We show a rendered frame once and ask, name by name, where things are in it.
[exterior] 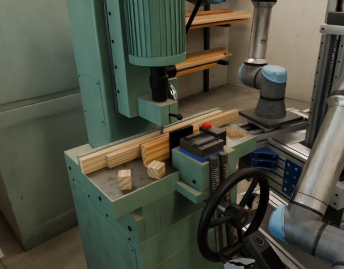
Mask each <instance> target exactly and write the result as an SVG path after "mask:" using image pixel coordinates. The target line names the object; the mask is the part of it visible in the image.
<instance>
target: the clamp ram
mask: <svg viewBox="0 0 344 269"><path fill-rule="evenodd" d="M191 134H193V125H191V124H190V125H186V126H184V127H181V128H178V129H176V130H173V131H170V132H169V144H170V157H171V158H172V149H173V148H176V147H178V146H180V138H183V137H186V136H188V135H191Z"/></svg>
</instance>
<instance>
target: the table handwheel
mask: <svg viewBox="0 0 344 269"><path fill-rule="evenodd" d="M246 178H253V180H252V182H251V184H250V186H249V188H248V190H247V191H246V193H245V195H244V196H243V198H242V200H241V201H240V203H239V204H237V203H232V204H229V203H227V202H226V201H224V200H223V197H224V196H225V195H226V194H227V193H228V192H229V190H230V189H231V188H233V187H234V186H235V185H236V184H237V183H239V182H240V181H242V180H244V179H246ZM258 183H259V186H260V200H259V204H258V208H257V211H256V213H255V215H254V218H253V220H252V222H251V223H250V225H249V227H248V228H247V230H246V231H245V233H244V234H243V233H242V227H243V226H244V225H245V224H246V222H247V220H248V217H249V213H248V211H247V210H246V209H245V208H244V207H245V206H246V204H247V202H248V200H249V198H250V196H251V194H252V192H253V191H254V189H255V187H256V186H257V184H258ZM269 194H270V189H269V182H268V179H267V177H266V176H265V174H264V173H263V172H262V171H260V170H259V169H256V168H244V169H240V170H238V171H236V172H234V173H232V174H231V175H230V176H228V177H227V178H226V179H225V180H224V181H223V182H222V183H221V184H220V185H219V186H218V187H217V188H216V189H215V191H214V192H213V193H212V195H211V196H210V197H209V198H207V199H205V200H204V201H203V202H205V203H206V205H205V207H204V209H203V212H202V214H201V217H200V220H199V224H198V229H197V244H198V248H199V251H200V253H201V254H202V256H203V257H204V258H205V259H207V260H208V261H211V262H215V263H218V262H222V261H221V260H220V259H219V258H218V257H217V253H218V252H214V251H212V250H211V249H210V247H209V244H208V231H209V229H210V228H213V227H215V226H218V225H221V224H224V223H229V224H230V225H231V226H233V227H235V228H236V231H237V236H238V241H237V242H235V243H234V244H233V245H232V246H231V247H229V248H228V249H226V250H223V251H221V252H222V253H224V254H226V255H227V256H229V257H230V258H232V257H234V256H235V255H237V254H238V253H239V252H240V251H242V250H243V249H244V248H245V245H244V243H243V241H244V239H245V238H246V237H248V236H249V235H251V234H252V233H254V232H255V231H257V230H258V229H259V227H260V225H261V223H262V221H263V219H264V217H265V214H266V211H267V208H268V203H269ZM215 210H217V211H218V212H220V213H221V214H223V217H221V218H219V219H216V220H213V221H211V219H212V217H213V215H214V212H215Z"/></svg>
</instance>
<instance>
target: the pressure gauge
mask: <svg viewBox="0 0 344 269"><path fill-rule="evenodd" d="M259 199H260V195H259V194H257V193H255V192H253V193H252V194H251V196H250V198H249V200H248V202H247V204H246V205H247V206H248V208H249V211H252V210H257V208H258V204H259ZM257 202H258V203H257Z"/></svg>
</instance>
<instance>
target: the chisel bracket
mask: <svg viewBox="0 0 344 269"><path fill-rule="evenodd" d="M137 102H138V115H139V116H141V117H143V118H145V119H147V120H149V121H151V122H153V123H155V124H157V125H159V126H166V125H169V124H171V123H174V122H177V121H178V120H177V118H176V117H172V116H169V113H172V114H178V103H177V101H174V100H171V99H167V100H165V101H153V100H152V94H151V93H150V94H146V95H143V96H139V97H137Z"/></svg>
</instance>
